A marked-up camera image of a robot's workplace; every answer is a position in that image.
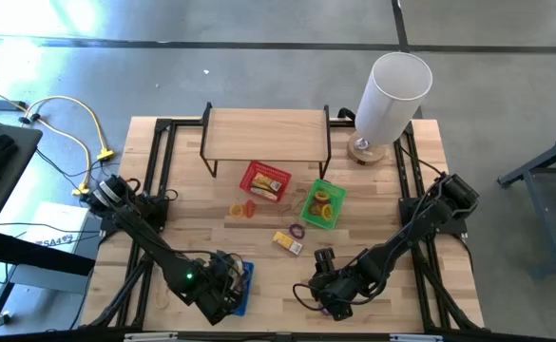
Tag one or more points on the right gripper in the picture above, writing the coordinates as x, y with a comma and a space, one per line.
334, 289

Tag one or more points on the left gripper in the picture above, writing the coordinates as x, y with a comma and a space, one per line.
225, 278

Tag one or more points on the red orange small toy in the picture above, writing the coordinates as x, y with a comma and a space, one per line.
231, 210

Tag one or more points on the green plastic basket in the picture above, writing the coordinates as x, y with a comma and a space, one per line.
339, 190

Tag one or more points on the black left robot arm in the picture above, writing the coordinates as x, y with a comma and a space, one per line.
154, 242

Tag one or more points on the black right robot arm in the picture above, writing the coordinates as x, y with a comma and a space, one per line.
410, 233

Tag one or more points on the dark grey side desk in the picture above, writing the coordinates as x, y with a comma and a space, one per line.
16, 142

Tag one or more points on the blue plastic basket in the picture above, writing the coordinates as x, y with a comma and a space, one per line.
250, 285

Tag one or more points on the red plastic basket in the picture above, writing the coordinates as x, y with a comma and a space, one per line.
284, 176

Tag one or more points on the wooden shelf riser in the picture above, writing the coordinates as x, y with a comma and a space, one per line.
265, 138

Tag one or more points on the white cardboard box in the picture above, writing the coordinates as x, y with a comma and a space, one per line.
54, 221

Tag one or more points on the white shade table lamp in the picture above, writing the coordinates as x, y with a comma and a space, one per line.
391, 95

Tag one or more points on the black castor wheel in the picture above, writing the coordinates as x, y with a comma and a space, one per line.
3, 319

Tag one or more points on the blue metal workbench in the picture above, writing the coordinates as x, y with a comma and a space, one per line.
543, 159

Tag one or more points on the black floor plate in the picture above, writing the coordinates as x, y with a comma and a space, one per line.
2, 104

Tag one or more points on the silver aluminium post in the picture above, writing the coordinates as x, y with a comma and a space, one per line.
415, 338
149, 337

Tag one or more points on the black metal table frame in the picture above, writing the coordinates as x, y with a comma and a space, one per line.
162, 125

